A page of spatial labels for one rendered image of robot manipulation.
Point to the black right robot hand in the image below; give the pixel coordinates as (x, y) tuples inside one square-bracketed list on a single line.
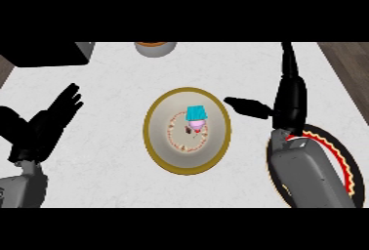
[(290, 104)]

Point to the grey pot with orange contents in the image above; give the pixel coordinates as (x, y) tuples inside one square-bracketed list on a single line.
[(154, 49)]

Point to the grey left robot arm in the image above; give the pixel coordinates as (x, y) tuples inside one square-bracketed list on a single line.
[(21, 187)]

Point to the pink cupcake with teal wrapper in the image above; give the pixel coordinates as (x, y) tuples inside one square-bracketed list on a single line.
[(197, 117)]

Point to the black bowl with red rim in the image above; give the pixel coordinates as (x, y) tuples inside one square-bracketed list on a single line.
[(347, 162)]

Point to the black appliance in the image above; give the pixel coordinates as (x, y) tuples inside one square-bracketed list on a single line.
[(46, 53)]

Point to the gold-rimmed beige plate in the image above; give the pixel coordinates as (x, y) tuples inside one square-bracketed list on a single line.
[(188, 131)]

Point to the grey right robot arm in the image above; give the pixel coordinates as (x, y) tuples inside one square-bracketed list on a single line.
[(308, 175)]

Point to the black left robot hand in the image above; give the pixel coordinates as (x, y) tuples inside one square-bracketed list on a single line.
[(40, 130)]

